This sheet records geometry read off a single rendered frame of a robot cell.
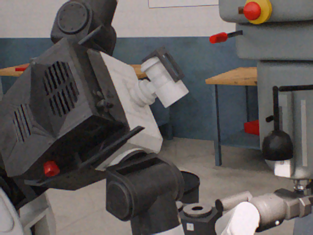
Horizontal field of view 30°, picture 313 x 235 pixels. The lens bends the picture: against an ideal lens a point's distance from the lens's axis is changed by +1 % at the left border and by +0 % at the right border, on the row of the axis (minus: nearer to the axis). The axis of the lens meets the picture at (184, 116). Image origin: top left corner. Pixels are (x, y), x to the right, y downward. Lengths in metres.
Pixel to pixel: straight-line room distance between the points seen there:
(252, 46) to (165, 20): 5.39
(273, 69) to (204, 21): 5.09
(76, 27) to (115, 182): 0.39
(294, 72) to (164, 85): 0.34
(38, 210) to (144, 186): 0.48
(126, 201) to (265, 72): 0.51
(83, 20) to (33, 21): 6.80
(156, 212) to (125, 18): 6.00
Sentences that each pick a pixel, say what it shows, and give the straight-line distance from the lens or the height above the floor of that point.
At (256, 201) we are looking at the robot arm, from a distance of 1.52.
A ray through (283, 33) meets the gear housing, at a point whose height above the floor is 1.69.
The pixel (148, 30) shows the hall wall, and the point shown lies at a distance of 6.99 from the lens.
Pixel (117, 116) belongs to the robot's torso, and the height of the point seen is 1.57.
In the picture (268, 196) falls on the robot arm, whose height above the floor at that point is 1.28.
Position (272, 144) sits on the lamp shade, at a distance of 1.35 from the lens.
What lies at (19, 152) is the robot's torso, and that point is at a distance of 1.33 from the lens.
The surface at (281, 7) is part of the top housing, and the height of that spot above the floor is 1.76.
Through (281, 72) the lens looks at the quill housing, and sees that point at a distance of 1.48.
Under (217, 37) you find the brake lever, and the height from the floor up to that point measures 1.70.
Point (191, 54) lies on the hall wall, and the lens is 6.68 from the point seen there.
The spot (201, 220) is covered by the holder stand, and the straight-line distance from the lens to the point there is 1.80.
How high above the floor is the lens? 1.84
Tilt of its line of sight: 13 degrees down
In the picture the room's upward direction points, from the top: 4 degrees counter-clockwise
